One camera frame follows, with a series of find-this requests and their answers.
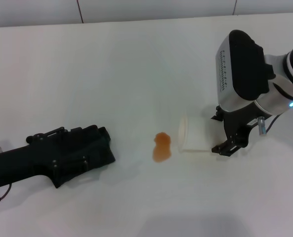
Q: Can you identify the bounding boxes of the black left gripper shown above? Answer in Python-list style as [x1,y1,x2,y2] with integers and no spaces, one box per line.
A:
[0,125,89,190]

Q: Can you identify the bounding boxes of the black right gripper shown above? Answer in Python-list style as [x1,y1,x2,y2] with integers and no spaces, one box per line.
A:
[211,100,260,157]

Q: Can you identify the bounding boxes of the white plastic cup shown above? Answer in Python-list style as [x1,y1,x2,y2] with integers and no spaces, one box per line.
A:
[177,115,226,153]

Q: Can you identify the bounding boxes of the dark blue rag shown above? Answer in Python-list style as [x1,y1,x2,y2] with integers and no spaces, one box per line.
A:
[52,124,117,190]

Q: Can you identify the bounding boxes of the orange-brown liquid stain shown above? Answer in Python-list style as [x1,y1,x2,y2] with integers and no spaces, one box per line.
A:
[152,131,173,164]

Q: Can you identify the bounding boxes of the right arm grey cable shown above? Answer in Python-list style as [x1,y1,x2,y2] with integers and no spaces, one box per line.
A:
[264,114,278,132]

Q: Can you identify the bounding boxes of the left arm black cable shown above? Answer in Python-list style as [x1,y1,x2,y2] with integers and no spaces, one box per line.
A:
[0,183,13,205]

